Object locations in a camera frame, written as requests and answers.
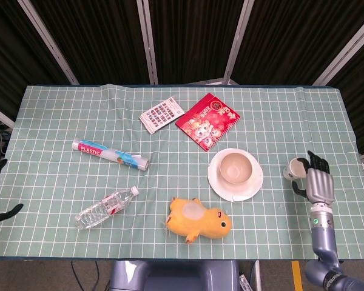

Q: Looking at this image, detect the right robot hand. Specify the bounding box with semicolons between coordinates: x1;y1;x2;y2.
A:
292;150;335;206

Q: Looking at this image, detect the white cup with flower print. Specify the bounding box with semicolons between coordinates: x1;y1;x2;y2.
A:
283;156;309;182

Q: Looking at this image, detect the beige bowl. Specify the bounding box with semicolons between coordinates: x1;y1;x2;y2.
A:
220;152;254;185

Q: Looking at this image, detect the green checked tablecloth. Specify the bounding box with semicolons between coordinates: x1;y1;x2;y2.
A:
0;84;364;261

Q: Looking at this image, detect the dark pleated curtain panel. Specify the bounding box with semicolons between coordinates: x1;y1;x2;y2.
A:
233;0;364;85
145;0;246;85
0;0;72;122
30;0;150;85

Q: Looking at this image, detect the clear plastic water bottle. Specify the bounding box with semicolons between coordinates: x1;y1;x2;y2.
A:
75;186;140;230

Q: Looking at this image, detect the plastic food wrap roll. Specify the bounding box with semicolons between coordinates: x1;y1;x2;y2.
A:
72;139;151;173

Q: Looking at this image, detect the yellow plush toy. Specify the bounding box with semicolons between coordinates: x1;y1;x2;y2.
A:
165;196;232;244

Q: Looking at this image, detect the red spiral notebook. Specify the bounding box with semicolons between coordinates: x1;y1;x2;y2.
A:
175;93;241;152

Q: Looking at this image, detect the blue-grey robot torso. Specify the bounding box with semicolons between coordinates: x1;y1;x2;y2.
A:
109;259;241;291

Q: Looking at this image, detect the white card pack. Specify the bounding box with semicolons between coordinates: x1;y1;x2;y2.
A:
139;96;183;135

